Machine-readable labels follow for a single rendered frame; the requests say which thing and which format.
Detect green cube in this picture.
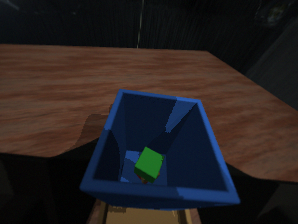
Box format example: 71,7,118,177
134,147,165,183

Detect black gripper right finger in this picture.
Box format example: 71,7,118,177
197,162,298,224

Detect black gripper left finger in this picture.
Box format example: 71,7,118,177
0,138,99,224

